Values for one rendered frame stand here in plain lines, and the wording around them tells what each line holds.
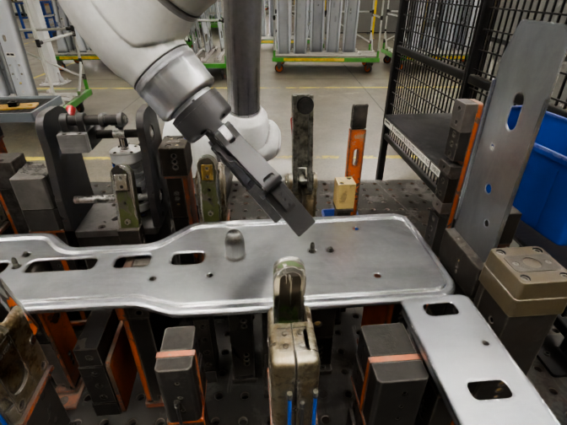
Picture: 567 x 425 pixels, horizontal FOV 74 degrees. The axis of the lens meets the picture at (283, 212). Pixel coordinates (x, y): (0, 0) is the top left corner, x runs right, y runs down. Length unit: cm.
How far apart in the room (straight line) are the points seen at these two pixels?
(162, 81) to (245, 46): 64
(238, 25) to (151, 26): 62
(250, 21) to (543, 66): 73
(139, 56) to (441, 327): 50
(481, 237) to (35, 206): 79
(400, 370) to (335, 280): 15
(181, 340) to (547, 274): 47
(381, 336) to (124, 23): 49
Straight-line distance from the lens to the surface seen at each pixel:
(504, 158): 63
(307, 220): 49
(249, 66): 115
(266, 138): 127
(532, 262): 61
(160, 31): 50
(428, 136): 111
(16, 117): 92
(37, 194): 84
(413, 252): 66
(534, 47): 60
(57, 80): 742
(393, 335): 55
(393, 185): 156
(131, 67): 52
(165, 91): 50
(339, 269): 60
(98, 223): 85
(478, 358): 53
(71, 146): 77
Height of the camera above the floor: 138
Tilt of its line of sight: 31 degrees down
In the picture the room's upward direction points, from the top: straight up
